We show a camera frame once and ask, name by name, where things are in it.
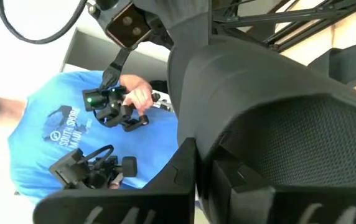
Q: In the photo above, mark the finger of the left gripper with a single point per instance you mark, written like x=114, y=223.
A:
x=184, y=21

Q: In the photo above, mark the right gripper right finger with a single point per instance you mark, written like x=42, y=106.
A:
x=290, y=208

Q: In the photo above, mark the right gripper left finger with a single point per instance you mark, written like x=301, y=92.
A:
x=119, y=208

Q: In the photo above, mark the person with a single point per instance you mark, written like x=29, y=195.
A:
x=25, y=149

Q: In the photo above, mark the person's left hand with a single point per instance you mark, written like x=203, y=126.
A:
x=137, y=93

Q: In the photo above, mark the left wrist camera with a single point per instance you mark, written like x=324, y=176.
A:
x=128, y=26

